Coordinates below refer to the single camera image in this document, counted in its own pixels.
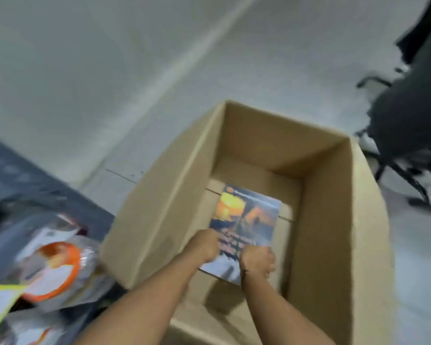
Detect person's left hand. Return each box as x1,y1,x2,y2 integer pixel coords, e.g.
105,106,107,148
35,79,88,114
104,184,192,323
183,229,221,265

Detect black office chair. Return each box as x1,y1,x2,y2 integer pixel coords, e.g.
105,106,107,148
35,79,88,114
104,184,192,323
354,0,431,214

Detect person's right hand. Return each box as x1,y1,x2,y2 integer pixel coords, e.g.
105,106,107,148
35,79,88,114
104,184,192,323
239,245,276,281

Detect blue orange picture packet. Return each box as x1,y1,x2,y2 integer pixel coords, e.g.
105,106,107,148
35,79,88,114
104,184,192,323
198,183,282,285

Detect open cardboard box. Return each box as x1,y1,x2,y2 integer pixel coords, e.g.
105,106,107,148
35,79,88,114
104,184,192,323
99,100,396,345

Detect orange white silver snack packet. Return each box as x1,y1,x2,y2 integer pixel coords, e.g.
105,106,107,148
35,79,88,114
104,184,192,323
7,237,110,313

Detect person's right forearm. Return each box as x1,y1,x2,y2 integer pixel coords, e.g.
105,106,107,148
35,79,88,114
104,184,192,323
241,270,336,345

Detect person's left forearm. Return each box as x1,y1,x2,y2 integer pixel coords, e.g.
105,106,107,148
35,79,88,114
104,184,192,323
73,249,202,345

